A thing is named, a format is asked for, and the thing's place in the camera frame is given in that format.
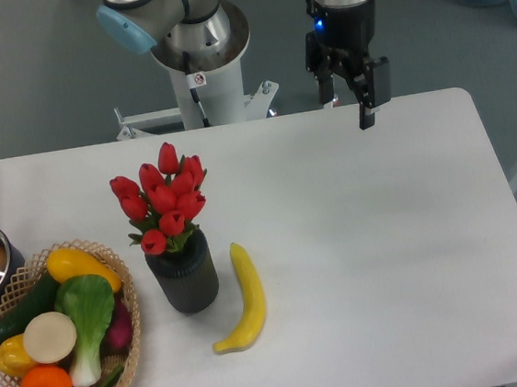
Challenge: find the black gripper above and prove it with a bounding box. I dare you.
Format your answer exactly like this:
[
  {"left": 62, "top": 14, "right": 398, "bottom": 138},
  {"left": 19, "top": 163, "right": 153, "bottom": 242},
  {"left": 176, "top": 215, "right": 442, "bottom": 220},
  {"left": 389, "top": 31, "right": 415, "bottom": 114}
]
[{"left": 305, "top": 0, "right": 392, "bottom": 130}]

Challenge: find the yellow squash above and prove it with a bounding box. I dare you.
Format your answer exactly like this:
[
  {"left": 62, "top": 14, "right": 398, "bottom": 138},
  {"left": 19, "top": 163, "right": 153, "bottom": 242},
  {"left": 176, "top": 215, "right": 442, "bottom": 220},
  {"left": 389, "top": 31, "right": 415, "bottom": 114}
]
[{"left": 46, "top": 247, "right": 122, "bottom": 293}]

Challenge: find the purple red onion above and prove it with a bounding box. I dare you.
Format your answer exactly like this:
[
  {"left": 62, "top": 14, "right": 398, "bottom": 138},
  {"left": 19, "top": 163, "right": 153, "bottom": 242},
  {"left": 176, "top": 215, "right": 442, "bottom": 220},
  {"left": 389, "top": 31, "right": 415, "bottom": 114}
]
[{"left": 104, "top": 298, "right": 133, "bottom": 351}]

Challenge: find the dark grey ribbed vase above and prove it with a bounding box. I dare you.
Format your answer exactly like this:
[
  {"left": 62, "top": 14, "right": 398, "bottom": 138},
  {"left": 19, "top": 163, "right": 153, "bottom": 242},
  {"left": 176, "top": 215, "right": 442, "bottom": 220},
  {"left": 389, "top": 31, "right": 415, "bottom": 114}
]
[{"left": 145, "top": 229, "right": 219, "bottom": 314}]

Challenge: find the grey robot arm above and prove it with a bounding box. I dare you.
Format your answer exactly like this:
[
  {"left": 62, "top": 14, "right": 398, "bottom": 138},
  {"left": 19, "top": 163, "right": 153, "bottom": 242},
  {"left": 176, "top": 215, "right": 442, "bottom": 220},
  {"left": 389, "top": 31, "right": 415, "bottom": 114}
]
[{"left": 97, "top": 0, "right": 392, "bottom": 130}]

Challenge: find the red tulip bouquet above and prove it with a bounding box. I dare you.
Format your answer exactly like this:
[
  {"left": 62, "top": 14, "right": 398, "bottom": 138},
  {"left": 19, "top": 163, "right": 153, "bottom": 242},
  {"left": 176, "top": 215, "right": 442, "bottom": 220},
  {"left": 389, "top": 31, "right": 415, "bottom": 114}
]
[{"left": 109, "top": 142, "right": 207, "bottom": 256}]

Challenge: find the dark green cucumber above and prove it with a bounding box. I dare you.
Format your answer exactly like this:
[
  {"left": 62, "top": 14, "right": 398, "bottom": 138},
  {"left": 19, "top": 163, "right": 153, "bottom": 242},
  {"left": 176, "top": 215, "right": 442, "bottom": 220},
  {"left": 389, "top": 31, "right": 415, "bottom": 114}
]
[{"left": 0, "top": 272, "right": 59, "bottom": 346}]

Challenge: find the yellow bell pepper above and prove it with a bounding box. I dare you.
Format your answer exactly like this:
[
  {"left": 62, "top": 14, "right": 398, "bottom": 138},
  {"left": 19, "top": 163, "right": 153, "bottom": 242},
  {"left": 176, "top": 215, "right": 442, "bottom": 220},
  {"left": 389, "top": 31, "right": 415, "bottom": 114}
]
[{"left": 0, "top": 334, "right": 38, "bottom": 379}]

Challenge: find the yellow banana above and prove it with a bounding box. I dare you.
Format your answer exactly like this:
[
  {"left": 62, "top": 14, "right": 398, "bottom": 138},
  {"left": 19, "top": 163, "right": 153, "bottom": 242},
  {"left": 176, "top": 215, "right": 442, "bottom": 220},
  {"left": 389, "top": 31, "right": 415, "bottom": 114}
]
[{"left": 213, "top": 243, "right": 267, "bottom": 355}]

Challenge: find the green bok choy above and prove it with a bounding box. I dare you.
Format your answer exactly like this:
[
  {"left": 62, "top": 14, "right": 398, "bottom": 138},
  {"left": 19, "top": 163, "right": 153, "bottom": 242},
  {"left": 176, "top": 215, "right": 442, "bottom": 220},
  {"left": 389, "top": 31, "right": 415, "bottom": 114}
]
[{"left": 54, "top": 274, "right": 115, "bottom": 387}]

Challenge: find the cream round slice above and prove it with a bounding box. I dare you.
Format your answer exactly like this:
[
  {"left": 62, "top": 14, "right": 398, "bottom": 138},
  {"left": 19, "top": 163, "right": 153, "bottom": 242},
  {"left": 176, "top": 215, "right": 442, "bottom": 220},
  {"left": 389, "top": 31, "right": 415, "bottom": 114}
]
[{"left": 23, "top": 311, "right": 77, "bottom": 364}]

